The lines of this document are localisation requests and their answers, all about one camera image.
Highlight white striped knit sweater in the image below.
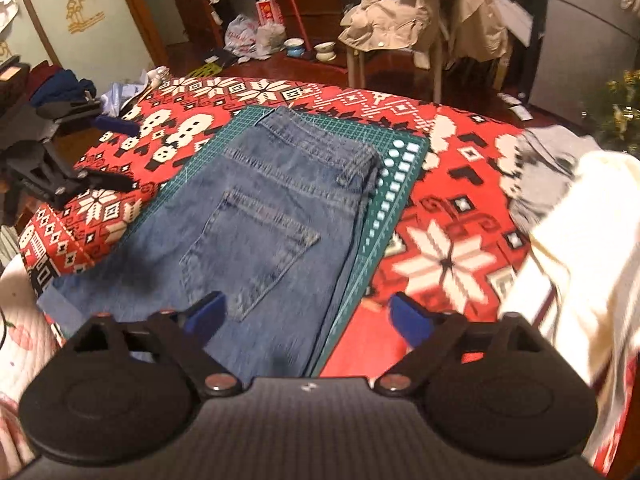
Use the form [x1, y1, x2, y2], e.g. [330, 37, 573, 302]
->
[495, 150, 640, 476]

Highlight white paper packets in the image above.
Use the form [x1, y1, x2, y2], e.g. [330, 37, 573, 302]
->
[497, 92, 533, 121]

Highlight white plastic bag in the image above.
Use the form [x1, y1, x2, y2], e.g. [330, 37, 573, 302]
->
[224, 14, 286, 61]

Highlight grey refrigerator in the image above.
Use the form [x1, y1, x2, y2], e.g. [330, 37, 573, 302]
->
[530, 0, 640, 121]

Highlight blue denim jeans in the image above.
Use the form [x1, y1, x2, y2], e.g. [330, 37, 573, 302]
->
[37, 106, 383, 378]

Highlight white floral quilt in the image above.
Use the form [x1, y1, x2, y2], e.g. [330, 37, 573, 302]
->
[0, 255, 66, 461]

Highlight beige chair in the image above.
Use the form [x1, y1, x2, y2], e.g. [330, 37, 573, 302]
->
[345, 25, 506, 103]

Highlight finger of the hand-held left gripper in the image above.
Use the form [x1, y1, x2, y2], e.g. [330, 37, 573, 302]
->
[19, 141, 138, 209]
[36, 99, 139, 136]

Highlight red and white packet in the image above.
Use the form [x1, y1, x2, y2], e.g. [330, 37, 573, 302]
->
[256, 0, 284, 26]

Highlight wooden door frame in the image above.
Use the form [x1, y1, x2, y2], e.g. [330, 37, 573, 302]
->
[110, 0, 171, 68]

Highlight dark blue cloth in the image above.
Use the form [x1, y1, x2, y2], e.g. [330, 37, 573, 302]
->
[32, 67, 97, 106]

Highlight decorated christmas tree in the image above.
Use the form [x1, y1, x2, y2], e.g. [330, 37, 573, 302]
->
[582, 67, 640, 151]

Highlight grey flat cardboard box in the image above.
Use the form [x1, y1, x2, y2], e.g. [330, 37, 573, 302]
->
[492, 0, 536, 43]

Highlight green cutting mat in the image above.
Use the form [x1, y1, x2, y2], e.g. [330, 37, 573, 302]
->
[125, 105, 431, 378]

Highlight red broom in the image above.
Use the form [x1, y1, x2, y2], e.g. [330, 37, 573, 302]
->
[280, 0, 316, 61]

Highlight red patterned blanket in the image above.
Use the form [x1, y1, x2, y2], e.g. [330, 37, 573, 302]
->
[17, 76, 601, 386]

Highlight light blue shirt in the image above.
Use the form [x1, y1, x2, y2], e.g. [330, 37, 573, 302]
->
[100, 80, 151, 116]

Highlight beige jacket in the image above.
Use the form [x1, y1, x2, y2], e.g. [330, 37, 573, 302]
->
[339, 0, 508, 63]

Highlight grey garment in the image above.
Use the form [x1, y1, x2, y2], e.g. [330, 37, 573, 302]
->
[510, 126, 601, 233]

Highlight wooden dresser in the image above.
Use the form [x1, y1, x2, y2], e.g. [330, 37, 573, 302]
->
[272, 0, 351, 56]

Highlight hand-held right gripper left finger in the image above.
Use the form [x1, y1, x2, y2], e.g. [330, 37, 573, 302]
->
[65, 291, 238, 396]

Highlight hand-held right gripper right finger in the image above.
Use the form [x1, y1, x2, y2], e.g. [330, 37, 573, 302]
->
[375, 292, 543, 396]

